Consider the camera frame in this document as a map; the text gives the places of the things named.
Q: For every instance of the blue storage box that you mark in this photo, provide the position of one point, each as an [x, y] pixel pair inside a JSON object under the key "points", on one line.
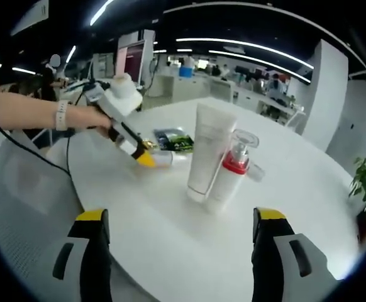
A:
{"points": [[186, 71]]}

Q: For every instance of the grey clear-capped skincare spray bottle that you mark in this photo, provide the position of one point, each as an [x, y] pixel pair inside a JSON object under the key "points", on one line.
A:
{"points": [[164, 159]]}

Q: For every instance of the gold foil skincare sachet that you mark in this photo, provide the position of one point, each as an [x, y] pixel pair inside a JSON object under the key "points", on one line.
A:
{"points": [[150, 144]]}

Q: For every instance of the beige wristwatch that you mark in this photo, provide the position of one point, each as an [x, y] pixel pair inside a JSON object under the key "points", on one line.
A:
{"points": [[62, 114]]}

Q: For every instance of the silver green skincare sachet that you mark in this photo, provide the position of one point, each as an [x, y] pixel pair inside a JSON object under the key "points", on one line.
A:
{"points": [[176, 141]]}

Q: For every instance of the white skincare tube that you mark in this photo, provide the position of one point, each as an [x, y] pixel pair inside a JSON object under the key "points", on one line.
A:
{"points": [[208, 151]]}

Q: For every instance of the white red-collared skincare pump bottle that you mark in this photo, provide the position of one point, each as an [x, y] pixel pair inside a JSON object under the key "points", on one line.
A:
{"points": [[230, 185]]}

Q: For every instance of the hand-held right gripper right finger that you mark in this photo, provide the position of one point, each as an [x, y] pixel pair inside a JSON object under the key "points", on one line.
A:
{"points": [[280, 267]]}

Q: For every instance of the white laptop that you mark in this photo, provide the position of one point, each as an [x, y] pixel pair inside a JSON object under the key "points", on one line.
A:
{"points": [[134, 63]]}

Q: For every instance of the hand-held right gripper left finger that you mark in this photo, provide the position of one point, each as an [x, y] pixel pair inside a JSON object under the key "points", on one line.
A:
{"points": [[79, 267]]}

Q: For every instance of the person's left hand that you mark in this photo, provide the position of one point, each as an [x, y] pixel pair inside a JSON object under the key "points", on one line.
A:
{"points": [[88, 118]]}

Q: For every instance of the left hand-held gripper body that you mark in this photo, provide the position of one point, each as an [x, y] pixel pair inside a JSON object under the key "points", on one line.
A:
{"points": [[123, 97]]}

